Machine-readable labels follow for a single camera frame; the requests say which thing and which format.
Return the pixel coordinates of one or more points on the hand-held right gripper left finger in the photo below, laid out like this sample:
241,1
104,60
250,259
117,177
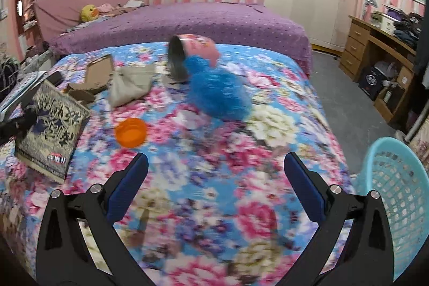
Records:
125,185

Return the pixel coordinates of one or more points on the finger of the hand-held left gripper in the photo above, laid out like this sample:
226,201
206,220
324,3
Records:
16,130

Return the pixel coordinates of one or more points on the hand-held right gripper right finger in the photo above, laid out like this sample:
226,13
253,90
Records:
305,188

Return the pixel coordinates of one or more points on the patterned black gold box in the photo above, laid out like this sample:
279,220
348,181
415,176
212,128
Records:
53,128

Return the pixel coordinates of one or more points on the light blue plastic basket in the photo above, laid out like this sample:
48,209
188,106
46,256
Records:
398,205

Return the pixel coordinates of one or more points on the orange plastic bowl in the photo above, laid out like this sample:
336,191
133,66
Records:
131,132

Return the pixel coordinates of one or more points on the black flat object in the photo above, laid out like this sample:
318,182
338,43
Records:
54,78

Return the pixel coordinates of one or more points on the floral blanket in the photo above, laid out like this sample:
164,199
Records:
214,172

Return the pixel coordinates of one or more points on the brown cardboard piece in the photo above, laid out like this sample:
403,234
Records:
95,75

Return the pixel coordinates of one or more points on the tan cloth bag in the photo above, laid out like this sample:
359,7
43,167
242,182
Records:
132,85

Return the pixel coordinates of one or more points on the floral beige curtain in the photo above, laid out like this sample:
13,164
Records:
420,145

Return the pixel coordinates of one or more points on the black printed bag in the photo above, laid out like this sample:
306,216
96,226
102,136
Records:
370,81

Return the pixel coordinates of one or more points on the white standing fan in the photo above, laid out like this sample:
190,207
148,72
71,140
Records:
417,127

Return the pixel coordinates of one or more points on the blue fluffy pom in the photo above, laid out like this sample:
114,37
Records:
218,88

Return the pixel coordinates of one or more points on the pink headboard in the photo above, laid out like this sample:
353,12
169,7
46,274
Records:
73,8

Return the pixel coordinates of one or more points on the yellow duck plush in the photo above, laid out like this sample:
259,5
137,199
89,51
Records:
88,13

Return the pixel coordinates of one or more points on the pink plush toy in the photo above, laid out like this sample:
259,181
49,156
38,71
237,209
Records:
106,8

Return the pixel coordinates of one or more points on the wooden desk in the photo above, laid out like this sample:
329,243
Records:
360,44

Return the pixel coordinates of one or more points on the white folded cloth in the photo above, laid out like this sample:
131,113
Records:
134,4

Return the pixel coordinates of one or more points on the purple dotted bed cover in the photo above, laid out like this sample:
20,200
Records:
201,21

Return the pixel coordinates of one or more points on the white box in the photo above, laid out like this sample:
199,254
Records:
385,19

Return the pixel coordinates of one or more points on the stack of dark clothes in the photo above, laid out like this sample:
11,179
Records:
407,28

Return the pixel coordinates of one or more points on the silver desk lamp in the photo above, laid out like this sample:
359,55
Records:
370,3

